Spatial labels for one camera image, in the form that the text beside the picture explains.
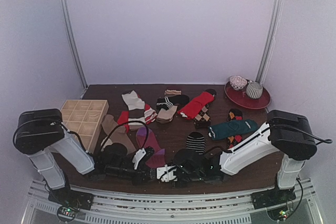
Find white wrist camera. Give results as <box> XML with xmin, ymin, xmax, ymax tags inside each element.
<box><xmin>156</xmin><ymin>165</ymin><xmax>177</xmax><ymax>183</ymax></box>
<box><xmin>132</xmin><ymin>148</ymin><xmax>146</xmax><ymax>170</ymax></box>

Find patterned white bowl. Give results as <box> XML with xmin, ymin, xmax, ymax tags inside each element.
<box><xmin>229</xmin><ymin>76</ymin><xmax>248</xmax><ymax>91</ymax></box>

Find beige striped folded sock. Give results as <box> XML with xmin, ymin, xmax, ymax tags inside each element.
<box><xmin>164</xmin><ymin>89</ymin><xmax>182</xmax><ymax>97</ymax></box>

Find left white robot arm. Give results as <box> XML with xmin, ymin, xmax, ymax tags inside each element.
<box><xmin>13</xmin><ymin>109</ymin><xmax>157</xmax><ymax>205</ymax></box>

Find red beige striped socks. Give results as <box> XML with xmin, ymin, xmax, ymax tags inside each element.
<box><xmin>117</xmin><ymin>90</ymin><xmax>157</xmax><ymax>132</ymax></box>

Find tan ankle sock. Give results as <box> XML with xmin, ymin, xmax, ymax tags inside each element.
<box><xmin>156</xmin><ymin>105</ymin><xmax>177</xmax><ymax>124</ymax></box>

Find red round plate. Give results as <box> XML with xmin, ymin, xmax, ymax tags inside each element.
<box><xmin>224</xmin><ymin>80</ymin><xmax>271</xmax><ymax>110</ymax></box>

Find brown argyle sock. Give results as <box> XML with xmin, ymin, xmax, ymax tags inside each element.
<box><xmin>193</xmin><ymin>104</ymin><xmax>211</xmax><ymax>129</ymax></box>

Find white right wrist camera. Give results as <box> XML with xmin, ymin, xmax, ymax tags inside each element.
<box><xmin>156</xmin><ymin>165</ymin><xmax>177</xmax><ymax>183</ymax></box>

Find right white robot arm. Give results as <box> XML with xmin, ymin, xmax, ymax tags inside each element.
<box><xmin>153</xmin><ymin>110</ymin><xmax>317</xmax><ymax>204</ymax></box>

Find wooden compartment box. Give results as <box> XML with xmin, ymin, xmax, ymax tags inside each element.
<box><xmin>60</xmin><ymin>100</ymin><xmax>109</xmax><ymax>153</ymax></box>

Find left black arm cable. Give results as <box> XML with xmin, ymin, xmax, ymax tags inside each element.
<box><xmin>99</xmin><ymin>120</ymin><xmax>149</xmax><ymax>154</ymax></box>

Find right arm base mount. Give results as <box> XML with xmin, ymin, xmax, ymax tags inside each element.
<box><xmin>251</xmin><ymin>182</ymin><xmax>296</xmax><ymax>222</ymax></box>

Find right aluminium corner post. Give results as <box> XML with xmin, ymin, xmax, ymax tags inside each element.
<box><xmin>255</xmin><ymin>0</ymin><xmax>283</xmax><ymax>84</ymax></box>

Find left aluminium corner post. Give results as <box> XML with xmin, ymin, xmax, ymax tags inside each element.
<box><xmin>60</xmin><ymin>0</ymin><xmax>88</xmax><ymax>90</ymax></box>

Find brown beige sock pair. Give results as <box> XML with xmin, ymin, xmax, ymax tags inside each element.
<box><xmin>101</xmin><ymin>114</ymin><xmax>136</xmax><ymax>154</ymax></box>

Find black white striped sock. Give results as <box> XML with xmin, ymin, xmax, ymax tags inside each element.
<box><xmin>156</xmin><ymin>94</ymin><xmax>190</xmax><ymax>110</ymax></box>

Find red sock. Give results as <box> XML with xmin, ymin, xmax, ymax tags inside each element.
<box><xmin>177</xmin><ymin>89</ymin><xmax>217</xmax><ymax>120</ymax></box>

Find dark green sock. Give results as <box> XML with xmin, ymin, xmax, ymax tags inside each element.
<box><xmin>208</xmin><ymin>119</ymin><xmax>258</xmax><ymax>141</ymax></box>

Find aluminium corner post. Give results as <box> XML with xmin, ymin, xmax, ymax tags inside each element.
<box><xmin>255</xmin><ymin>0</ymin><xmax>283</xmax><ymax>84</ymax></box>
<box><xmin>60</xmin><ymin>0</ymin><xmax>88</xmax><ymax>90</ymax></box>

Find aluminium front rail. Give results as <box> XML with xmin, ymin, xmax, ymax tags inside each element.
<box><xmin>26</xmin><ymin>179</ymin><xmax>316</xmax><ymax>224</ymax></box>

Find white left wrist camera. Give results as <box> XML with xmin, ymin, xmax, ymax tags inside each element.
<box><xmin>132</xmin><ymin>148</ymin><xmax>146</xmax><ymax>170</ymax></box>

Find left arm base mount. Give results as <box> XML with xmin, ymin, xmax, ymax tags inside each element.
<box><xmin>45</xmin><ymin>182</ymin><xmax>94</xmax><ymax>223</ymax></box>

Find black striped ankle sock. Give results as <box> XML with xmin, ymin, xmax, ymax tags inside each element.
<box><xmin>186</xmin><ymin>132</ymin><xmax>206</xmax><ymax>155</ymax></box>

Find striped grey cup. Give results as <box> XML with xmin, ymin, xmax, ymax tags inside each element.
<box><xmin>246</xmin><ymin>81</ymin><xmax>263</xmax><ymax>100</ymax></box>

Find black orange argyle sock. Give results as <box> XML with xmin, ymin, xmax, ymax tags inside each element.
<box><xmin>227</xmin><ymin>108</ymin><xmax>243</xmax><ymax>149</ymax></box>

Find purple magenta striped sock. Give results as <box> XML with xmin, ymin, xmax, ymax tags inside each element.
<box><xmin>136</xmin><ymin>127</ymin><xmax>166</xmax><ymax>168</ymax></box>

